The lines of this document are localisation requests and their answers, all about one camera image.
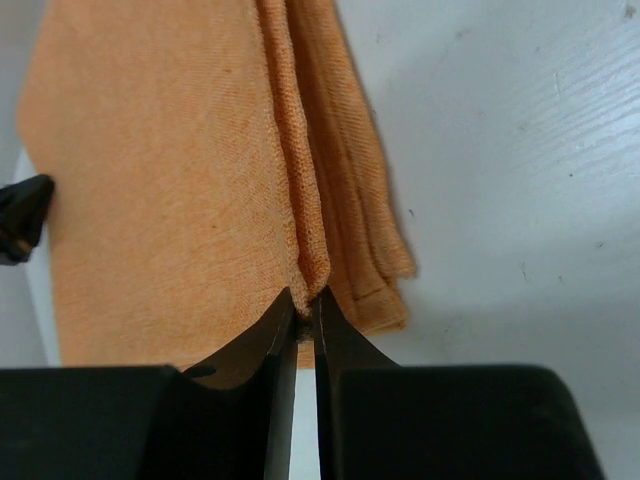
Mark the orange cloth placemat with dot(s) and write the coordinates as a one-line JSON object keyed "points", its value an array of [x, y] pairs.
{"points": [[207, 155]]}

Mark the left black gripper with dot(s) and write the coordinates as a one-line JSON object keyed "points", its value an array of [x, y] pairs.
{"points": [[24, 209]]}

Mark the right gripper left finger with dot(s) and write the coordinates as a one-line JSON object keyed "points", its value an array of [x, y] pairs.
{"points": [[227, 417]]}

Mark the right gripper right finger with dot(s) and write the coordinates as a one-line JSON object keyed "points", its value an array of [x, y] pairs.
{"points": [[380, 420]]}

